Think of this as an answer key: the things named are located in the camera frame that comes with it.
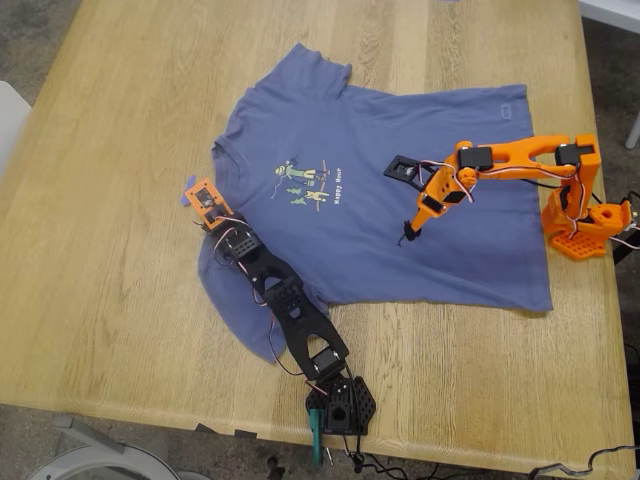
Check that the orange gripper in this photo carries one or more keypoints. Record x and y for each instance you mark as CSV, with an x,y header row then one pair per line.
x,y
424,212

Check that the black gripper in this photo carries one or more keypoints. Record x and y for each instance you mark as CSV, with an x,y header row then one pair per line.
x,y
214,231

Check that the blue printed T-shirt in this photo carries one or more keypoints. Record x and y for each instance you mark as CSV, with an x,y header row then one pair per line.
x,y
375,250

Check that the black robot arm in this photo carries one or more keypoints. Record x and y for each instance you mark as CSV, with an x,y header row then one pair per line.
x,y
300,320

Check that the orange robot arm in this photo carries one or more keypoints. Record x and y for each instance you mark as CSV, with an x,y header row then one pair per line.
x,y
525,150

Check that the blue tape strip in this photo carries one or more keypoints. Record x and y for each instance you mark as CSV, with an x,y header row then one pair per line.
x,y
187,195

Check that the green table clamp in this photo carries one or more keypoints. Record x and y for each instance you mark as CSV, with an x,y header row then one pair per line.
x,y
316,435

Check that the white chair seat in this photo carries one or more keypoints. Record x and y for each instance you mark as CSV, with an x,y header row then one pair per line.
x,y
10,120

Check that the grey round chair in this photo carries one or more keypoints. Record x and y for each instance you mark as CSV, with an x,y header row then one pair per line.
x,y
100,460

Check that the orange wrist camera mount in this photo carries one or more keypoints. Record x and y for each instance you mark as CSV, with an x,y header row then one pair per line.
x,y
205,200

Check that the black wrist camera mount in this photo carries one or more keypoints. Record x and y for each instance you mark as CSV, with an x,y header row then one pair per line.
x,y
400,169

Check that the orange arm base plate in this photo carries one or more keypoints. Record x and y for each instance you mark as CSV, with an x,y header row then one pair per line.
x,y
580,245

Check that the black table bracket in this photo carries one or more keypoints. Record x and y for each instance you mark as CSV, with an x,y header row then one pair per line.
x,y
205,428

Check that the white furniture frame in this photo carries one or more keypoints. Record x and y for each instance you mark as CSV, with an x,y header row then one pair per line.
x,y
615,15

